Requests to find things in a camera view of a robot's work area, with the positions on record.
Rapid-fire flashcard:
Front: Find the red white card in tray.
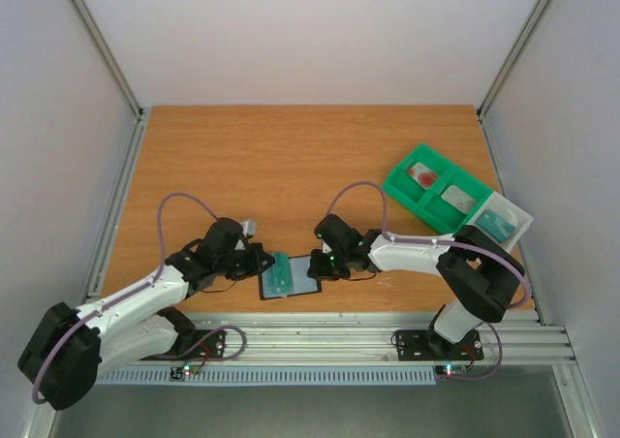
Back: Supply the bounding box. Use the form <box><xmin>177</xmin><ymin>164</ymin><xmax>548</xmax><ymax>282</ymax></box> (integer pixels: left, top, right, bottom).
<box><xmin>407</xmin><ymin>162</ymin><xmax>440</xmax><ymax>190</ymax></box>

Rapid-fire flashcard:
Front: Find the clear plastic bin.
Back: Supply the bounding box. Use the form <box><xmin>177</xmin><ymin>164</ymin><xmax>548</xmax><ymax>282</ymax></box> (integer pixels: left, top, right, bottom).
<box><xmin>467</xmin><ymin>192</ymin><xmax>534</xmax><ymax>253</ymax></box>

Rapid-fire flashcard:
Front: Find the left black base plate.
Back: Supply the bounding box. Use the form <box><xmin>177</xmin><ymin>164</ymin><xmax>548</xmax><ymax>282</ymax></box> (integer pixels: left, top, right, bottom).
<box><xmin>142</xmin><ymin>329</ymin><xmax>227</xmax><ymax>361</ymax></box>

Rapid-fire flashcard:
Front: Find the black leather card holder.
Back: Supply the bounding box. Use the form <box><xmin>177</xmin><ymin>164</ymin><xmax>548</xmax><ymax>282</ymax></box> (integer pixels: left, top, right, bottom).
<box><xmin>259</xmin><ymin>252</ymin><xmax>322</xmax><ymax>300</ymax></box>

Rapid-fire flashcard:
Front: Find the left controller board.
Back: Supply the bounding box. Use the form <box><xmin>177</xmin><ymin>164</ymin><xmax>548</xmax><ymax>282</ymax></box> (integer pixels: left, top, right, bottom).
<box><xmin>169</xmin><ymin>364</ymin><xmax>202</xmax><ymax>381</ymax></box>

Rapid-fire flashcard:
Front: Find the teal card in bin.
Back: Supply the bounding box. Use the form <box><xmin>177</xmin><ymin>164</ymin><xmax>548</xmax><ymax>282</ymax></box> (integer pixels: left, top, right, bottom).
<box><xmin>476</xmin><ymin>208</ymin><xmax>515</xmax><ymax>243</ymax></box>

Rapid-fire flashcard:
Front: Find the green plastic sorting tray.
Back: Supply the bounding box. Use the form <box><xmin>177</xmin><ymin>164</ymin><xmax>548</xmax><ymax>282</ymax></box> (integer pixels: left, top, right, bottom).
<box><xmin>383</xmin><ymin>143</ymin><xmax>492</xmax><ymax>234</ymax></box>

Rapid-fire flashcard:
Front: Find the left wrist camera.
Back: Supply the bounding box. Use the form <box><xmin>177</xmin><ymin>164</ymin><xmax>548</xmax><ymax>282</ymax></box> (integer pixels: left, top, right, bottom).
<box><xmin>235</xmin><ymin>219</ymin><xmax>257</xmax><ymax>250</ymax></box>

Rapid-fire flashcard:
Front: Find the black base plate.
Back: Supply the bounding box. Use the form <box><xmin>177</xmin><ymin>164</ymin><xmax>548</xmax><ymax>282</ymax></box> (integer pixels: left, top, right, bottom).
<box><xmin>390</xmin><ymin>329</ymin><xmax>484</xmax><ymax>361</ymax></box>
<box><xmin>142</xmin><ymin>329</ymin><xmax>227</xmax><ymax>361</ymax></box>

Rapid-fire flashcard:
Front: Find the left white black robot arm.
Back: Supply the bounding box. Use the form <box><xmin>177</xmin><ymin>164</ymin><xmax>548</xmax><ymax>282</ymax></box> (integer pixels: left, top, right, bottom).
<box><xmin>17</xmin><ymin>218</ymin><xmax>275</xmax><ymax>411</ymax></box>

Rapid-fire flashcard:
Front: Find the controller board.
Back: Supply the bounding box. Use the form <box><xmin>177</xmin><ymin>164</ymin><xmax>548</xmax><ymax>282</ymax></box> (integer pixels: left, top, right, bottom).
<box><xmin>169</xmin><ymin>364</ymin><xmax>202</xmax><ymax>381</ymax></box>
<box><xmin>435</xmin><ymin>363</ymin><xmax>470</xmax><ymax>378</ymax></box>

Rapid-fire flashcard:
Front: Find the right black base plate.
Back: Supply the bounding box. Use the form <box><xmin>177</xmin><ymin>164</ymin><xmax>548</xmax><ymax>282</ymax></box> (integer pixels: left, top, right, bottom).
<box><xmin>390</xmin><ymin>329</ymin><xmax>484</xmax><ymax>361</ymax></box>

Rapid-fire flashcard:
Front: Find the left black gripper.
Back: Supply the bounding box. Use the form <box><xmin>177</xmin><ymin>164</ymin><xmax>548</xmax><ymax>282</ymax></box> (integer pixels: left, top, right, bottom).
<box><xmin>217</xmin><ymin>243</ymin><xmax>275</xmax><ymax>281</ymax></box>

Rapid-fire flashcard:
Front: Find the grey slotted cable duct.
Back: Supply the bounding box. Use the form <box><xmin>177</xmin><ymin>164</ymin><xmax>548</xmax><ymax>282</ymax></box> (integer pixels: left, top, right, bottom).
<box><xmin>97</xmin><ymin>365</ymin><xmax>436</xmax><ymax>388</ymax></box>

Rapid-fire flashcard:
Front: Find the aluminium corner post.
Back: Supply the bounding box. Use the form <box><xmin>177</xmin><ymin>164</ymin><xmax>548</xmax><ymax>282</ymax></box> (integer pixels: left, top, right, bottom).
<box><xmin>476</xmin><ymin>0</ymin><xmax>554</xmax><ymax>123</ymax></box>
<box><xmin>69</xmin><ymin>0</ymin><xmax>143</xmax><ymax>121</ymax></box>

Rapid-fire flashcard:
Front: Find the teal green VIP card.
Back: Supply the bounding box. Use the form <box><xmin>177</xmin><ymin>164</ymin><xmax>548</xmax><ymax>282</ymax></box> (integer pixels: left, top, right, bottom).
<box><xmin>262</xmin><ymin>252</ymin><xmax>293</xmax><ymax>299</ymax></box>

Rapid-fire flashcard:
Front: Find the grey card in tray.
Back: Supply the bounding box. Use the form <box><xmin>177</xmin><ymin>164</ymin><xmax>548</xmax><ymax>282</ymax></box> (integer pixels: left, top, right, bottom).
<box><xmin>441</xmin><ymin>185</ymin><xmax>478</xmax><ymax>215</ymax></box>

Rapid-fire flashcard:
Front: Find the right controller board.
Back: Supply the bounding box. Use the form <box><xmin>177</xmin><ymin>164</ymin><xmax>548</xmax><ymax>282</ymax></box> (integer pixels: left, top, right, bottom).
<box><xmin>435</xmin><ymin>363</ymin><xmax>470</xmax><ymax>378</ymax></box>

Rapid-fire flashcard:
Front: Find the left aluminium corner post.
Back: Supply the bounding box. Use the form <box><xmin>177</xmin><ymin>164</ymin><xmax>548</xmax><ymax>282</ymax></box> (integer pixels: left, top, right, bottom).
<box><xmin>69</xmin><ymin>0</ymin><xmax>143</xmax><ymax>121</ymax></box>

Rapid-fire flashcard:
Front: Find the right aluminium corner post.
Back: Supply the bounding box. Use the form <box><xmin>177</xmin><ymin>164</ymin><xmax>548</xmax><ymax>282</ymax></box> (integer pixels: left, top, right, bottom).
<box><xmin>476</xmin><ymin>0</ymin><xmax>554</xmax><ymax>123</ymax></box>

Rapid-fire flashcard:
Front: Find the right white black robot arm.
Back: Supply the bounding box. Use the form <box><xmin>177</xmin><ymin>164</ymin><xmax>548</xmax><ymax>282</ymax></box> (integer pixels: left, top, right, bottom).
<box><xmin>307</xmin><ymin>214</ymin><xmax>525</xmax><ymax>360</ymax></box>

